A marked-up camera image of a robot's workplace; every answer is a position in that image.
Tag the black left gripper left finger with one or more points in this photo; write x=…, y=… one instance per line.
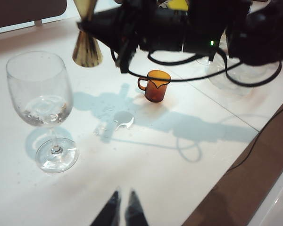
x=110, y=209

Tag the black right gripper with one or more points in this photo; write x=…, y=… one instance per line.
x=169, y=30

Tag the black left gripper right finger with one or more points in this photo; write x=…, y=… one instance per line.
x=134, y=212

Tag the small amber measuring cup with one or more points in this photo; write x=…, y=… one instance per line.
x=155, y=90

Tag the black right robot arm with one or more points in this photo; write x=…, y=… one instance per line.
x=261, y=35

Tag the gold double-cone jigger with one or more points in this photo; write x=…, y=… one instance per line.
x=87, y=51

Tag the spilled water puddle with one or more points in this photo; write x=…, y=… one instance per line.
x=123, y=118

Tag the clear wine glass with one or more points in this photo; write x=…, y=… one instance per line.
x=40, y=94

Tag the yellow sponge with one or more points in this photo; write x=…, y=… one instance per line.
x=178, y=4

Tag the wide brown desk partition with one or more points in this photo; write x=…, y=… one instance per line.
x=26, y=11

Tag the clear plastic basin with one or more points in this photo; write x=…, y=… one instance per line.
x=245, y=84

